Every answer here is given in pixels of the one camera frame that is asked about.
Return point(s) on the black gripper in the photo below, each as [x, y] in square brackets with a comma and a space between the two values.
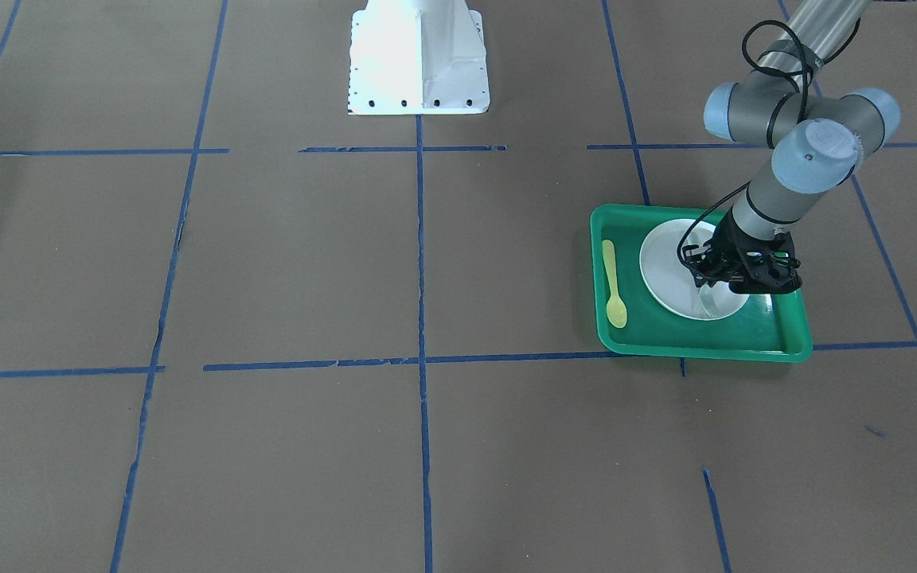
[726, 248]

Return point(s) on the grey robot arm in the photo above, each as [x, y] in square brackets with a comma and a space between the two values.
[816, 144]

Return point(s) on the green plastic tray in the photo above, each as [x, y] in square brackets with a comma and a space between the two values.
[765, 328]

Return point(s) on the white round plate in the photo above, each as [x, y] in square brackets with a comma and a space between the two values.
[672, 285]

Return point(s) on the yellow plastic spoon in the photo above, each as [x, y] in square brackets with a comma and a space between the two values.
[615, 307]

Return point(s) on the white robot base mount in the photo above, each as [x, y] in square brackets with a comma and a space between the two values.
[417, 57]

